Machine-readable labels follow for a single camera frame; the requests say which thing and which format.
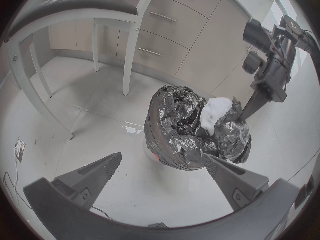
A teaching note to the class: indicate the black plastic bag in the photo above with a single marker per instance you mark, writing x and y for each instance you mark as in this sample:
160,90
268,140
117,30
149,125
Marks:
162,114

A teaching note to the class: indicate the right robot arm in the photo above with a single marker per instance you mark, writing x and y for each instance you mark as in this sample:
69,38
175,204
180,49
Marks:
280,31

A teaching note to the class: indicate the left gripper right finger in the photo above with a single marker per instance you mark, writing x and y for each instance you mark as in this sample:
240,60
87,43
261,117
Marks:
232,181

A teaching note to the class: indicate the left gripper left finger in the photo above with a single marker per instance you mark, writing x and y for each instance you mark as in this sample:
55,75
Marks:
95,176

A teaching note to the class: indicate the white trash bin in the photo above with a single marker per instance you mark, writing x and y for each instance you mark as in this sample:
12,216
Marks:
212,114

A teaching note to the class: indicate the grey white-framed chair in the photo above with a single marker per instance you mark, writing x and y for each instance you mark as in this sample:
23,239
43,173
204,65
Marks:
75,6

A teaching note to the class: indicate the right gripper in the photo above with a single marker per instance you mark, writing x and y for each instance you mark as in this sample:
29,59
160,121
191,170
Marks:
277,71

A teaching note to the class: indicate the beige cabinet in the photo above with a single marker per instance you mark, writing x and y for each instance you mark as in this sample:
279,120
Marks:
200,46

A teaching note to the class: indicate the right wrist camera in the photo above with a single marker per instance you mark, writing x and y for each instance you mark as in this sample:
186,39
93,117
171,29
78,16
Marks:
252,62

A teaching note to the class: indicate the black plastic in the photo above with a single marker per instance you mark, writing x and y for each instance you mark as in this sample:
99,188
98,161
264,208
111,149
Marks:
232,136

